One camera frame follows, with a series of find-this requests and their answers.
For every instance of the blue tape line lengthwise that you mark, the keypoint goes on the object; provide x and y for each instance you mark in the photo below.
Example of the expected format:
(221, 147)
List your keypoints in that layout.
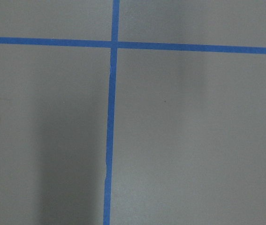
(110, 112)

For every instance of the blue tape line crosswise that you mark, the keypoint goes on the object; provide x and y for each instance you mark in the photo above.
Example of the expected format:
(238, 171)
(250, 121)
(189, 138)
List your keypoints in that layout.
(132, 45)

